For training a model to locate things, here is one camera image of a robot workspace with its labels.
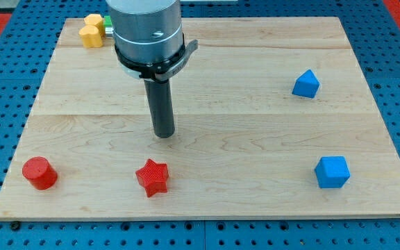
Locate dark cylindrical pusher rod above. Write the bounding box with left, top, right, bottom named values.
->
left=144, top=81, right=175, bottom=138

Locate black clamp ring mount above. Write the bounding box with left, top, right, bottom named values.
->
left=114, top=40, right=199, bottom=83

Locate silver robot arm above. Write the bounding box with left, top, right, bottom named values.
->
left=106, top=0, right=198, bottom=138

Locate red star block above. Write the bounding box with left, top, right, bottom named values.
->
left=135, top=159, right=169, bottom=198

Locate wooden board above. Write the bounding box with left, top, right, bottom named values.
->
left=0, top=17, right=400, bottom=222

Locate green block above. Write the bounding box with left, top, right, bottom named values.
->
left=103, top=15, right=113, bottom=28

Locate yellow heart block front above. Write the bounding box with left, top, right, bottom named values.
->
left=78, top=25, right=103, bottom=48

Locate yellow heart block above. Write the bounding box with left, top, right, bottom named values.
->
left=83, top=14, right=106, bottom=38
left=78, top=25, right=103, bottom=48

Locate yellow heart block rear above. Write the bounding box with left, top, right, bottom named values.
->
left=83, top=14, right=106, bottom=38

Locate red cylinder block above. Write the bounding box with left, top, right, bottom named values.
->
left=22, top=156, right=58, bottom=190

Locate blue pyramid block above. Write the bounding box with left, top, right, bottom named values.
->
left=292, top=69, right=320, bottom=99

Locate blue cube block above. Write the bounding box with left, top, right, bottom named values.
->
left=315, top=156, right=351, bottom=188

